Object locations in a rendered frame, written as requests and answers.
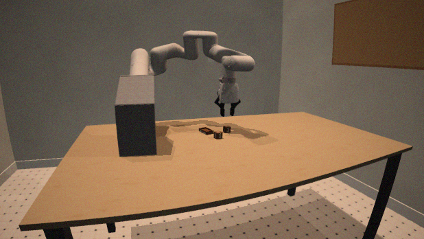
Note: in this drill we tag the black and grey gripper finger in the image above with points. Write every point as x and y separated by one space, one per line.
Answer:
233 105
221 105

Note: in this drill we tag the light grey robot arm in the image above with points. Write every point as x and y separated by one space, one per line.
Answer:
237 61

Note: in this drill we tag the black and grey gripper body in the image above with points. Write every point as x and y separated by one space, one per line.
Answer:
228 93

